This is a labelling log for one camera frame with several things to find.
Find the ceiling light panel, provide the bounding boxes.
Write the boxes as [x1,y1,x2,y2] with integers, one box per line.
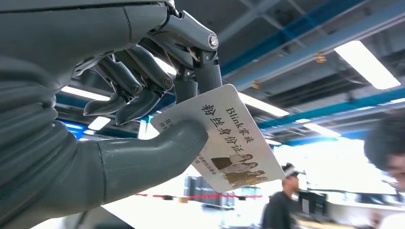
[87,116,112,132]
[61,86,111,102]
[303,122,342,138]
[237,92,290,118]
[333,40,402,90]

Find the dark cabinet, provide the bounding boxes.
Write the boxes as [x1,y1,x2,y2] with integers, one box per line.
[184,176,236,209]

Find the white printed ID card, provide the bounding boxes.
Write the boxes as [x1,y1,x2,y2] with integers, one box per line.
[150,83,287,193]

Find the person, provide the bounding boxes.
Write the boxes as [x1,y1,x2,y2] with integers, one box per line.
[363,110,405,229]
[261,163,306,229]

